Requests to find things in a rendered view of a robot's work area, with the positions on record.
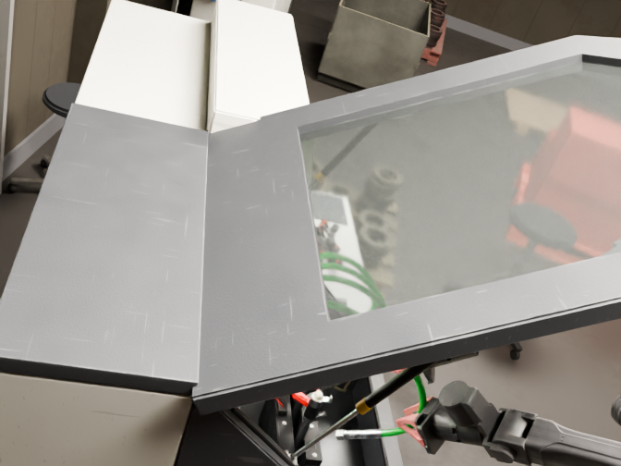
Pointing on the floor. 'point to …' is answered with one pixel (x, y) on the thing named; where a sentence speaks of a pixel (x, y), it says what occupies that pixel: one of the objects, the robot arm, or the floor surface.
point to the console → (251, 65)
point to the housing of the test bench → (114, 258)
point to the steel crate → (374, 42)
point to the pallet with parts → (435, 31)
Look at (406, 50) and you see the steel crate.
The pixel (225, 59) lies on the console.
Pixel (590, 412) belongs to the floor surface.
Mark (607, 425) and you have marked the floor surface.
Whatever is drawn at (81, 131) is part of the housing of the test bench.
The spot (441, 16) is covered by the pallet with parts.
